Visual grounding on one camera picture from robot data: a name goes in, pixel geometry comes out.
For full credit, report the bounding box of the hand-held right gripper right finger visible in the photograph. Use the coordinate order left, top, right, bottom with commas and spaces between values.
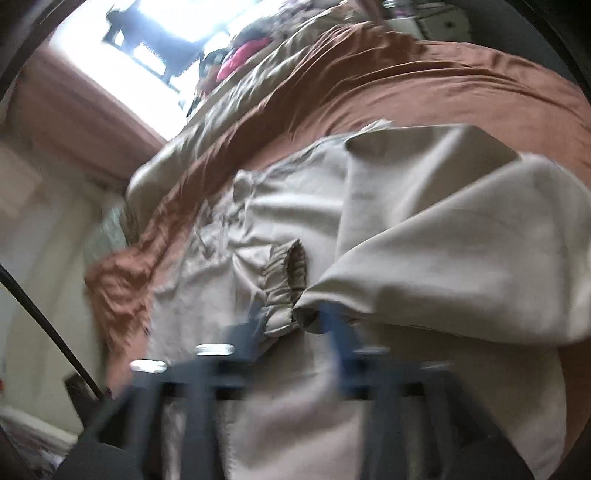
318, 307, 522, 480

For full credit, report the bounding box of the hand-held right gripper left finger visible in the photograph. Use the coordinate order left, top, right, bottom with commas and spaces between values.
78, 320, 273, 480

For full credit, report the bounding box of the pale patterned pillow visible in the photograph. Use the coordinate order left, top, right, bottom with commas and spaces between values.
91, 203, 136, 260

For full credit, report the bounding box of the beige duvet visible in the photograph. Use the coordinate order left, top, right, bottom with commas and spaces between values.
124, 0, 386, 243

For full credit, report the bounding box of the rust brown blanket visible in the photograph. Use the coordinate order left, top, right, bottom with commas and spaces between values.
85, 21, 591, 384

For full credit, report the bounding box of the stuffed toy doll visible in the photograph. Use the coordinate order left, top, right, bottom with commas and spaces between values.
216, 39, 274, 82

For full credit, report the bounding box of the floral patterned quilt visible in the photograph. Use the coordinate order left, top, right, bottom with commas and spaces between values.
231, 0, 363, 51

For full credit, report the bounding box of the white dresser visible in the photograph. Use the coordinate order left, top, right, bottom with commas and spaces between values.
383, 0, 465, 41

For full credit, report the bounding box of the black cable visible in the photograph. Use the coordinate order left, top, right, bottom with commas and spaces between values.
0, 267, 106, 401

